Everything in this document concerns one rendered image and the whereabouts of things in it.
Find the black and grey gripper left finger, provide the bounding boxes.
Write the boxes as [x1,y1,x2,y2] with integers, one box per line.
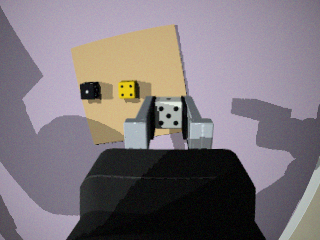
[123,96,156,149]

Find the tan flat mat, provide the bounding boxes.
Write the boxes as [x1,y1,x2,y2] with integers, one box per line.
[71,24,186,145]

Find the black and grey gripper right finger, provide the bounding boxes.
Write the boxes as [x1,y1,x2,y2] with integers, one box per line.
[181,96,214,149]

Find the white die with black pips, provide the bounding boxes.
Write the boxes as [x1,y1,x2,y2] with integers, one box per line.
[155,97,182,129]

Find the yellow die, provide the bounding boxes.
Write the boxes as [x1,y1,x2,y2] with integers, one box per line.
[118,80,137,99]

